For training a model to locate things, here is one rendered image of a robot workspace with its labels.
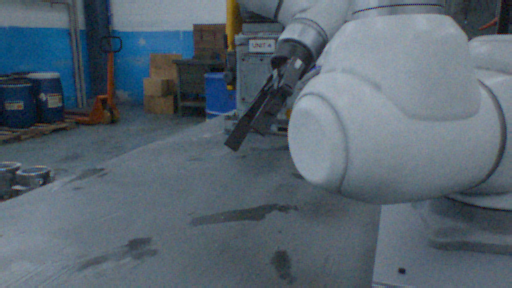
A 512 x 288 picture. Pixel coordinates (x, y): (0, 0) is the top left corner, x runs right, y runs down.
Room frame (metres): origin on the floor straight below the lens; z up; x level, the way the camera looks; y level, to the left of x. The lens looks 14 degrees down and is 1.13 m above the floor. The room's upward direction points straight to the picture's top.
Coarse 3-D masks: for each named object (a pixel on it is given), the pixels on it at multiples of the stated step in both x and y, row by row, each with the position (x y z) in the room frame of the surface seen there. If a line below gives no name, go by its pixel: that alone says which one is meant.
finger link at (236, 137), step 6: (240, 120) 0.82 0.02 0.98; (246, 120) 0.83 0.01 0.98; (234, 126) 0.81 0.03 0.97; (240, 126) 0.82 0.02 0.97; (246, 126) 0.82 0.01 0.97; (234, 132) 0.81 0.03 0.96; (240, 132) 0.81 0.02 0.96; (246, 132) 0.82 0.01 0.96; (228, 138) 0.80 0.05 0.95; (234, 138) 0.80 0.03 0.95; (240, 138) 0.81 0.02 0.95; (228, 144) 0.79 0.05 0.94; (234, 144) 0.80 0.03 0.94; (240, 144) 0.80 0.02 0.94; (234, 150) 0.79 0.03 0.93
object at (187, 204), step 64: (192, 128) 1.64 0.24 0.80; (64, 192) 0.91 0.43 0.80; (128, 192) 0.91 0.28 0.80; (192, 192) 0.91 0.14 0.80; (256, 192) 0.91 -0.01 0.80; (320, 192) 0.91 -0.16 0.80; (0, 256) 0.62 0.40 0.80; (64, 256) 0.61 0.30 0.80; (128, 256) 0.61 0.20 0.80; (192, 256) 0.61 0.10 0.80; (256, 256) 0.61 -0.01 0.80; (320, 256) 0.61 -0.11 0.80
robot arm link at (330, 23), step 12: (288, 0) 0.88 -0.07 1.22; (300, 0) 0.88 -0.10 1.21; (312, 0) 0.87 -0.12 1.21; (324, 0) 0.88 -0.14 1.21; (336, 0) 0.88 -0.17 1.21; (348, 0) 0.91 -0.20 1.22; (276, 12) 0.90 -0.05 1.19; (288, 12) 0.89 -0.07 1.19; (300, 12) 0.87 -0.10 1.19; (312, 12) 0.86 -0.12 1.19; (324, 12) 0.86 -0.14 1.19; (336, 12) 0.88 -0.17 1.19; (324, 24) 0.86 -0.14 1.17; (336, 24) 0.88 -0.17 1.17
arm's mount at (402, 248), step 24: (384, 216) 0.62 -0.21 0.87; (408, 216) 0.62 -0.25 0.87; (384, 240) 0.53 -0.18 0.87; (408, 240) 0.53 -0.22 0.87; (384, 264) 0.46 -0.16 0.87; (408, 264) 0.47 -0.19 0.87; (432, 264) 0.47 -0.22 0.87; (456, 264) 0.47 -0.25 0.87; (480, 264) 0.47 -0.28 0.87; (504, 264) 0.47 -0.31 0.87
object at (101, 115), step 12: (108, 36) 5.78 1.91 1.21; (120, 48) 5.98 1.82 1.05; (108, 72) 5.85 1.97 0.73; (108, 84) 5.86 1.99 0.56; (96, 96) 5.87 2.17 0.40; (108, 96) 5.87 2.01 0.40; (96, 108) 5.84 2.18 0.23; (108, 108) 5.83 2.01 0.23; (84, 120) 5.78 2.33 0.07; (96, 120) 5.83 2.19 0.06; (108, 120) 5.81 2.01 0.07
